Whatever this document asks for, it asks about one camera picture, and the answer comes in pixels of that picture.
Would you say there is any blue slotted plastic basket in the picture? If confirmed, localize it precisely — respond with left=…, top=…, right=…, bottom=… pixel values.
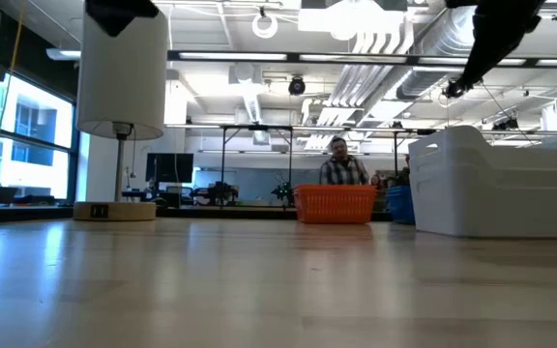
left=386, top=186, right=416, bottom=225

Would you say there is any person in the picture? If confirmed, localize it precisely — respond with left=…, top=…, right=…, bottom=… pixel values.
left=319, top=136, right=371, bottom=187

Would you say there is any white ring ceiling lamp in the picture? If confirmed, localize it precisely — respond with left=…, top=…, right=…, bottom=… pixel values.
left=251, top=5, right=279, bottom=40

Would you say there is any black equipment on desk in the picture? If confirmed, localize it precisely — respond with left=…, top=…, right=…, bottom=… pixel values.
left=190, top=181, right=240, bottom=208

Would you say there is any silver round ceiling duct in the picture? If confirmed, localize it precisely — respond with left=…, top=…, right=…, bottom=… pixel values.
left=396, top=7, right=478, bottom=101

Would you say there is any white shade table lamp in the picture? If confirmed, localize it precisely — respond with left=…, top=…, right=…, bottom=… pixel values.
left=73, top=0, right=169, bottom=223

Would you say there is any yellow hanging cable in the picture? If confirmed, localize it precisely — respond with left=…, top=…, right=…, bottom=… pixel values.
left=0, top=0, right=24, bottom=160

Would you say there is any orange slotted plastic basket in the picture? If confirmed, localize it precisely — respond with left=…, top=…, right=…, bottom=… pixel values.
left=292, top=184, right=378, bottom=225

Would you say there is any round black ceiling fixture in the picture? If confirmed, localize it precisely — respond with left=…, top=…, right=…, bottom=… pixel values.
left=287, top=74, right=308, bottom=97

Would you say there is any black computer monitor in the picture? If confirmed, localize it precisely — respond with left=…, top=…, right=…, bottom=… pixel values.
left=145, top=152, right=195, bottom=185

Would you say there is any black ceiling track light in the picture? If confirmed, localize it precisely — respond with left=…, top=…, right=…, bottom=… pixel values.
left=492, top=117, right=520, bottom=131
left=441, top=79, right=473, bottom=101

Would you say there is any long black ceiling light beam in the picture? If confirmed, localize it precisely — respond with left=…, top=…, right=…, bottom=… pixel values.
left=166, top=49, right=557, bottom=69

